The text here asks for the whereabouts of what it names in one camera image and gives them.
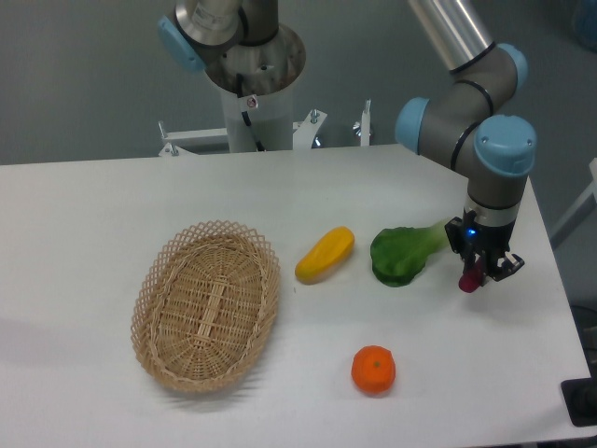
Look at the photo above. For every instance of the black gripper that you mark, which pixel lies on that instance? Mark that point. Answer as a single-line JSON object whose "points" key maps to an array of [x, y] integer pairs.
{"points": [[472, 241]]}

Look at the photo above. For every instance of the purple sweet potato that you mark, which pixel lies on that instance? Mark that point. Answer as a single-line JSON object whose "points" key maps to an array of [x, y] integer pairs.
{"points": [[472, 277]]}

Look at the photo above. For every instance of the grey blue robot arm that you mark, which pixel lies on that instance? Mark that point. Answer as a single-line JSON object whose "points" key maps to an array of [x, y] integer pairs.
{"points": [[462, 131]]}

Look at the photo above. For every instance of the green bok choy toy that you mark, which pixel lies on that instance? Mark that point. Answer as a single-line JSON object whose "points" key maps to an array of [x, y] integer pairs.
{"points": [[398, 255]]}

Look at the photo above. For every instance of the orange tangerine toy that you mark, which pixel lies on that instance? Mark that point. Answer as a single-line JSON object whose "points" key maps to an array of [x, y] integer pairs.
{"points": [[373, 370]]}

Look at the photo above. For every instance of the yellow mango toy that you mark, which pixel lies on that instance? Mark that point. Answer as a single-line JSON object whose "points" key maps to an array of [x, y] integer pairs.
{"points": [[326, 255]]}

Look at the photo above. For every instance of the black device at table edge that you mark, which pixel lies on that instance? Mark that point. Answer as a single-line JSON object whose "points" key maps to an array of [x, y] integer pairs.
{"points": [[580, 400]]}

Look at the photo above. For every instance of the woven wicker basket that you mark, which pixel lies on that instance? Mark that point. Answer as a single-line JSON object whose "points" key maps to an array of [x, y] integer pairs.
{"points": [[206, 308]]}

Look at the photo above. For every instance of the white frame at right edge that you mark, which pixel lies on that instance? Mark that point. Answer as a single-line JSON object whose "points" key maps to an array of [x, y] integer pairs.
{"points": [[577, 212]]}

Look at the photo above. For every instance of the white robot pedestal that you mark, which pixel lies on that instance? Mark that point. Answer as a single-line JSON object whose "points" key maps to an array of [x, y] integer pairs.
{"points": [[259, 80]]}

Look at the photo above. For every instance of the white metal base frame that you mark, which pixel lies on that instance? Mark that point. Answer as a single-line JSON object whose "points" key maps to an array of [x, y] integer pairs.
{"points": [[244, 136]]}

